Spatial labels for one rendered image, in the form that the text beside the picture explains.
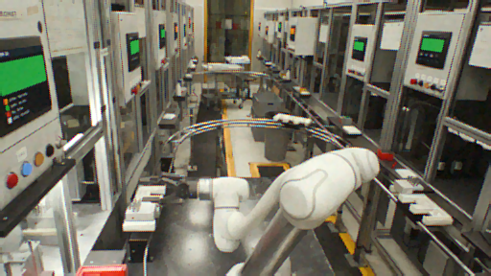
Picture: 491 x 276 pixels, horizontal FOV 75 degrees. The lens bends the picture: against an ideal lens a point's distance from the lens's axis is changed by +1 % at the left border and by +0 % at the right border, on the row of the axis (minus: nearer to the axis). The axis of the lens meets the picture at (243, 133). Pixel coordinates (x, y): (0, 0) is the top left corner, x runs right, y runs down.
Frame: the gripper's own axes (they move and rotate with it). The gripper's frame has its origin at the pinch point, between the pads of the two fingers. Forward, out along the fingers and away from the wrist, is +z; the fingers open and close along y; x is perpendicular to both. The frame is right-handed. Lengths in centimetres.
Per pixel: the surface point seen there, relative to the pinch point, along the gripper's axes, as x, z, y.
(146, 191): -40.0, 9.7, -23.3
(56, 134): 24.2, 20.4, 32.4
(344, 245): -100, -141, -111
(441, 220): -12, -143, -25
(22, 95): 41, 18, 48
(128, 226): -10.8, 11.9, -25.2
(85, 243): 5.9, 24.5, -21.3
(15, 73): 42, 18, 53
